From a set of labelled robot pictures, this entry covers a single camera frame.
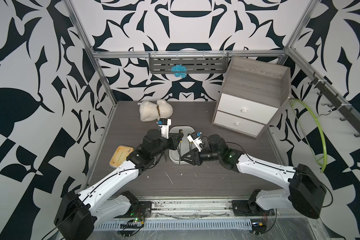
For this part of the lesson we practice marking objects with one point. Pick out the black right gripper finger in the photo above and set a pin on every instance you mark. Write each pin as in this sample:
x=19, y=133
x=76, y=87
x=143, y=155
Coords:
x=190, y=156
x=194, y=161

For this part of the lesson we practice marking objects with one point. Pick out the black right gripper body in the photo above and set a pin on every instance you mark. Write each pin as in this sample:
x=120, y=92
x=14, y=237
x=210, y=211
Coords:
x=207, y=154

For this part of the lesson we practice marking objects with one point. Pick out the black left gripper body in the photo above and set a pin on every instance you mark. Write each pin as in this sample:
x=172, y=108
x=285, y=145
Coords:
x=169, y=144

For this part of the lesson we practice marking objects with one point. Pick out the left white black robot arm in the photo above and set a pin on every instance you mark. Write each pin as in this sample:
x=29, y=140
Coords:
x=79, y=213

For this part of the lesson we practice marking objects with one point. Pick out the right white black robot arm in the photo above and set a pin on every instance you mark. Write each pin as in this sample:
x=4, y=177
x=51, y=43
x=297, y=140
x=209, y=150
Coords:
x=299, y=189

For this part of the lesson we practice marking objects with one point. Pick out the white plastic storage box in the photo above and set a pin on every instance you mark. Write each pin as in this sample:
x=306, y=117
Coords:
x=186, y=145

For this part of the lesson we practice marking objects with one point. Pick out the white plush toy animal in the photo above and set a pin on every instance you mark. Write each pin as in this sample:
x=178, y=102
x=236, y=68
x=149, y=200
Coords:
x=151, y=112

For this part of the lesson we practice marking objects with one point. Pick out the yellow sponge pad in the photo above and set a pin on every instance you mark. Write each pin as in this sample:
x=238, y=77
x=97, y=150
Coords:
x=120, y=155

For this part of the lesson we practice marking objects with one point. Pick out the grey white drawer cabinet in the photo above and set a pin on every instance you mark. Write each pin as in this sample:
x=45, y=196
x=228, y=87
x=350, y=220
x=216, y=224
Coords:
x=253, y=92

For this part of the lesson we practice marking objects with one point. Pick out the teal crumpled cloth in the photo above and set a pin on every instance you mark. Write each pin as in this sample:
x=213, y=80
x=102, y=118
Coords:
x=179, y=71

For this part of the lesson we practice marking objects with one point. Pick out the green hoop tube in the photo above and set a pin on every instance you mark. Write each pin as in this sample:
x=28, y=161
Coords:
x=316, y=139

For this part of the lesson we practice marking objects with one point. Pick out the file with yellow handle one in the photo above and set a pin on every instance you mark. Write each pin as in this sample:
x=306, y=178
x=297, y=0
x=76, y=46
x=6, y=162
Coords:
x=179, y=147

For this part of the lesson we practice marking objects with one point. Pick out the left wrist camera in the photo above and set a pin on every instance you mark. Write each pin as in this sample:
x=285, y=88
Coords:
x=164, y=127

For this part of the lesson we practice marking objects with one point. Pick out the grey wall shelf rack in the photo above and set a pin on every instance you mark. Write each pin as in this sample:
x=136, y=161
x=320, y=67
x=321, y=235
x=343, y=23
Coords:
x=195, y=64

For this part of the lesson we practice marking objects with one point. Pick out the grey wall hook rail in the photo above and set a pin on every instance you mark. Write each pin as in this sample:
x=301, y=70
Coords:
x=337, y=102

